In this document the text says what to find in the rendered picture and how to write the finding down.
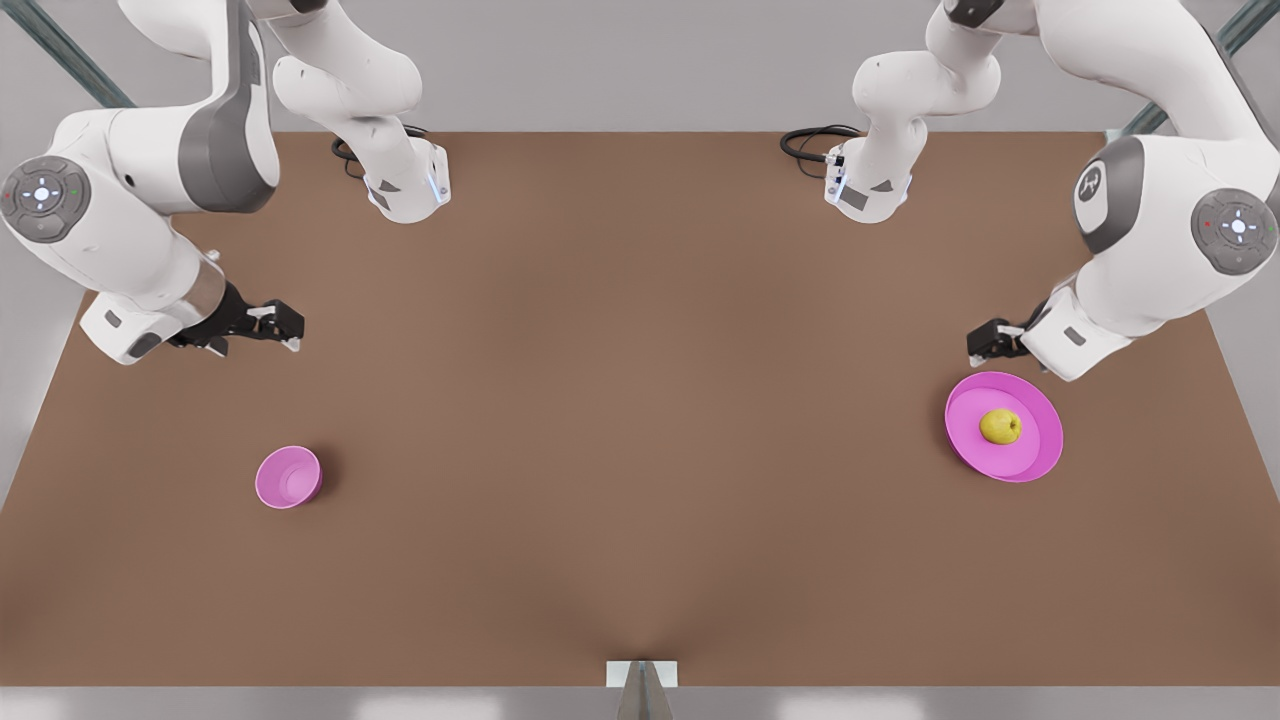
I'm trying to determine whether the pink plate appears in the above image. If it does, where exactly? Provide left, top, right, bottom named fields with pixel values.
left=945, top=372, right=1064, bottom=484

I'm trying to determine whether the pink bowl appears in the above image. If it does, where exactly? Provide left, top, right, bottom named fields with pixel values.
left=255, top=446, right=323, bottom=510

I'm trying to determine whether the black cable loop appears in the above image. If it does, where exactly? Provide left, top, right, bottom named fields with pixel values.
left=331, top=125, right=431, bottom=182
left=779, top=125, right=865, bottom=181

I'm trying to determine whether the silver frame post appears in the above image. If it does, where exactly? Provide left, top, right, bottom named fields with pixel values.
left=2, top=0, right=137, bottom=109
left=1106, top=0, right=1280, bottom=144
left=606, top=660, right=679, bottom=720

